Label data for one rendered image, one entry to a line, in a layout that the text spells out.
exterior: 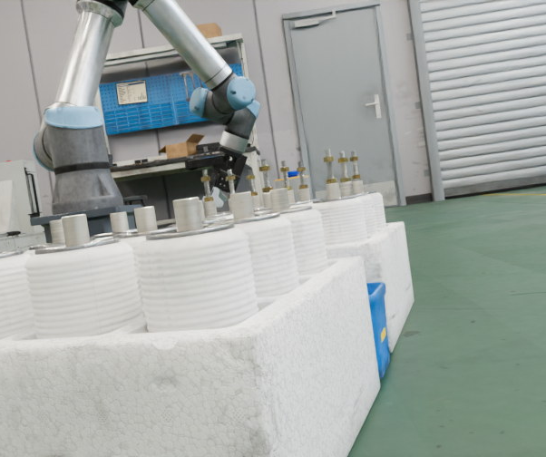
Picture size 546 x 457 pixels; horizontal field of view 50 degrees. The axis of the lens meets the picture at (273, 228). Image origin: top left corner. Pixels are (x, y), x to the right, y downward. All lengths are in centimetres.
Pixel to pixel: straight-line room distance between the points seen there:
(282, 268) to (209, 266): 13
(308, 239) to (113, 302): 25
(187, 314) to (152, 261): 5
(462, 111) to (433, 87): 38
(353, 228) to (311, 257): 30
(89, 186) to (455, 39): 548
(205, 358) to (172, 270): 8
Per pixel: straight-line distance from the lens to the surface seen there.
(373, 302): 82
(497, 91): 647
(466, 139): 632
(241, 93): 148
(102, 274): 53
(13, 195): 461
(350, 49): 631
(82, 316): 53
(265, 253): 57
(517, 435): 67
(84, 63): 150
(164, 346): 45
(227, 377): 43
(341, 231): 97
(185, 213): 49
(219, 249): 46
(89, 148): 130
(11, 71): 693
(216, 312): 46
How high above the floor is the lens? 27
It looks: 3 degrees down
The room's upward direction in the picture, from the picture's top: 8 degrees counter-clockwise
